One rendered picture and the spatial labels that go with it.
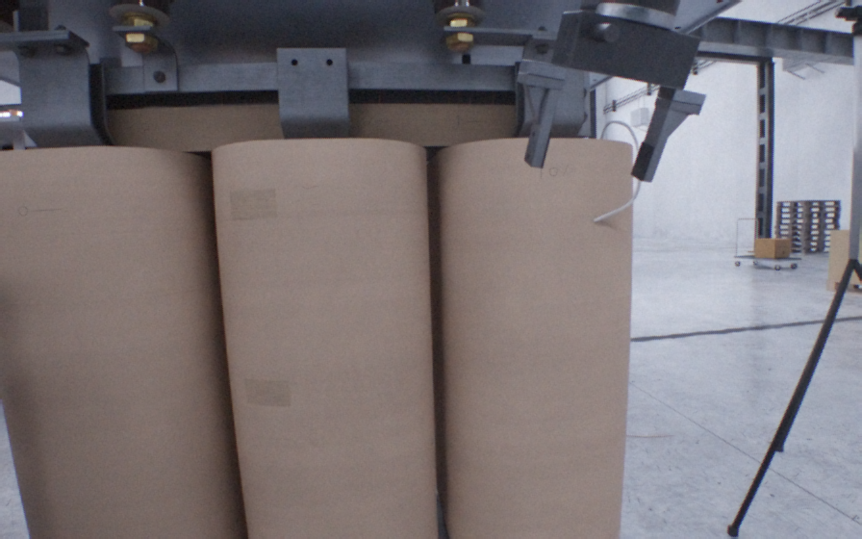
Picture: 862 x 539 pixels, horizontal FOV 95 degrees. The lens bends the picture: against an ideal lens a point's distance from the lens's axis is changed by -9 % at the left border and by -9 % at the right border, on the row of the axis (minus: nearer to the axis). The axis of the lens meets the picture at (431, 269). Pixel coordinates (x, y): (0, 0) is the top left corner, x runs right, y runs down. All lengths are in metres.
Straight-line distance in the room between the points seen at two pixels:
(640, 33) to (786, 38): 13.23
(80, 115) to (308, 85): 0.39
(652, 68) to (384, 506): 0.81
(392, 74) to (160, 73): 0.42
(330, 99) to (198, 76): 0.26
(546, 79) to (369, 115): 0.51
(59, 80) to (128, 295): 0.39
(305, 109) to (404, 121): 0.21
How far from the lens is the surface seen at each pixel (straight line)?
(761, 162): 13.68
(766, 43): 13.14
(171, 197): 0.89
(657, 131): 0.54
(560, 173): 0.83
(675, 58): 0.51
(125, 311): 0.88
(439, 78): 0.89
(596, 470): 1.00
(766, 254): 9.22
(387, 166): 0.77
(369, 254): 0.75
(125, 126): 1.02
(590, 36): 0.46
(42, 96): 0.99
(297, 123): 0.82
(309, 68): 0.84
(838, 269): 6.85
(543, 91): 0.47
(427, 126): 0.91
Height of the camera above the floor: 0.93
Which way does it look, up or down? 6 degrees down
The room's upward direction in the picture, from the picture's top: 2 degrees counter-clockwise
